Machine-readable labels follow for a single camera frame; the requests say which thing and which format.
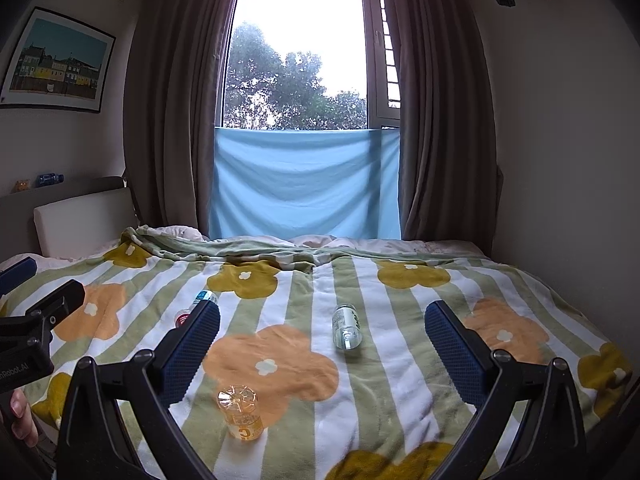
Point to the clear red label bottle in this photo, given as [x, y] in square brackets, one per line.
[187, 312]

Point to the blue plastic bottle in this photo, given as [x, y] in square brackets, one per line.
[49, 179]

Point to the grey bed headboard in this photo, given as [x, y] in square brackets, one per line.
[12, 210]

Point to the brown curtain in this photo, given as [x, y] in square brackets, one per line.
[445, 110]
[170, 110]

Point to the window with white frame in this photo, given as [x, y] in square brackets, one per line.
[300, 50]

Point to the white headboard cushion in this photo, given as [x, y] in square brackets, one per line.
[82, 222]

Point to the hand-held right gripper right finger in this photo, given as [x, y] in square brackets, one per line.
[455, 347]

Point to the light blue cloth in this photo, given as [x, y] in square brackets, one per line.
[305, 185]

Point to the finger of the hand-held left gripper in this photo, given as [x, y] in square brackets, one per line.
[17, 275]
[60, 300]

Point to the orange liquid clear bottle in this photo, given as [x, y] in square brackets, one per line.
[241, 412]

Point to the framed town picture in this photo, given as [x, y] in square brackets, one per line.
[57, 60]

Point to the striped flower print blanket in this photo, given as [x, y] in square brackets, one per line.
[310, 305]

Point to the small orange figurine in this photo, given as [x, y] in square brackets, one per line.
[23, 186]

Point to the person's left hand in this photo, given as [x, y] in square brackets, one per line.
[24, 417]

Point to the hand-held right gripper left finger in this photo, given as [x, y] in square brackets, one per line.
[192, 345]

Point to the pale pink quilt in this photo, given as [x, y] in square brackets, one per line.
[440, 246]

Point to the clear bottle white label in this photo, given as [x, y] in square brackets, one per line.
[347, 327]

